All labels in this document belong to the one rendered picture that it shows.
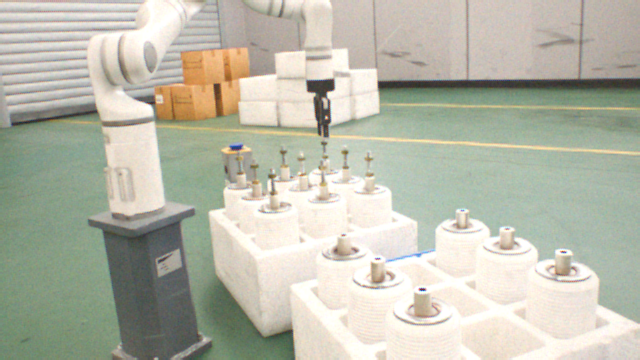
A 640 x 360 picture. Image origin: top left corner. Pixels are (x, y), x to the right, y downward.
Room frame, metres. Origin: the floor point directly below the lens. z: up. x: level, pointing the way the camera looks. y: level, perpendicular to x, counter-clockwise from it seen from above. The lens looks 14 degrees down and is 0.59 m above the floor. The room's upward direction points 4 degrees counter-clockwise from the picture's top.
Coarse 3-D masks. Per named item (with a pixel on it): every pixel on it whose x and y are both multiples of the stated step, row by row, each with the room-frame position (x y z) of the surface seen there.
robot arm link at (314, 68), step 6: (306, 60) 1.43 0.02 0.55; (312, 60) 1.41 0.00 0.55; (318, 60) 1.41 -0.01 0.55; (324, 60) 1.41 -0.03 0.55; (330, 60) 1.43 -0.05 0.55; (306, 66) 1.43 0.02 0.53; (312, 66) 1.41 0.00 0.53; (318, 66) 1.41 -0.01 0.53; (324, 66) 1.41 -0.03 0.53; (330, 66) 1.42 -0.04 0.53; (306, 72) 1.43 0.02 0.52; (312, 72) 1.41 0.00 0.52; (318, 72) 1.41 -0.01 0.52; (324, 72) 1.41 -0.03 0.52; (330, 72) 1.42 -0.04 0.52; (336, 72) 1.43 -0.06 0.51; (342, 72) 1.41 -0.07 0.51; (348, 72) 1.41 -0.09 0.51; (306, 78) 1.43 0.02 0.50; (312, 78) 1.41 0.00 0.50; (318, 78) 1.41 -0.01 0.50; (324, 78) 1.41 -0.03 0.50; (330, 78) 1.42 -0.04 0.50
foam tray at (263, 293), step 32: (224, 224) 1.26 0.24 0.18; (352, 224) 1.20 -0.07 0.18; (384, 224) 1.18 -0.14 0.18; (416, 224) 1.19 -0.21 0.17; (224, 256) 1.27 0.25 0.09; (256, 256) 1.04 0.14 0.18; (288, 256) 1.06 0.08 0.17; (384, 256) 1.15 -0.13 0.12; (256, 288) 1.05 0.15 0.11; (288, 288) 1.06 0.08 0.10; (256, 320) 1.07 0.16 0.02; (288, 320) 1.06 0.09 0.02
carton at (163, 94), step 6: (174, 84) 5.31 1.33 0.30; (180, 84) 5.24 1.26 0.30; (156, 90) 5.19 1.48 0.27; (162, 90) 5.12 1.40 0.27; (168, 90) 5.07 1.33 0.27; (156, 96) 5.18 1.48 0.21; (162, 96) 5.13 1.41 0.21; (168, 96) 5.07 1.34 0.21; (156, 102) 5.20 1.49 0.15; (162, 102) 5.14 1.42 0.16; (168, 102) 5.08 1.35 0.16; (156, 108) 5.20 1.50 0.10; (162, 108) 5.15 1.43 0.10; (168, 108) 5.09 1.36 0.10; (162, 114) 5.15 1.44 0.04; (168, 114) 5.09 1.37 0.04; (174, 114) 5.08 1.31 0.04
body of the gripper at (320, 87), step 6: (306, 84) 1.43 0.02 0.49; (312, 84) 1.41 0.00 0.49; (318, 84) 1.41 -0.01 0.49; (324, 84) 1.41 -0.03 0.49; (330, 84) 1.42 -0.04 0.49; (306, 90) 1.44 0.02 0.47; (312, 90) 1.42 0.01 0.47; (318, 90) 1.41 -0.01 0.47; (324, 90) 1.41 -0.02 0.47; (330, 90) 1.42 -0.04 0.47; (318, 96) 1.42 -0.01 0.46; (324, 96) 1.41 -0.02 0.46; (318, 102) 1.42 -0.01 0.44
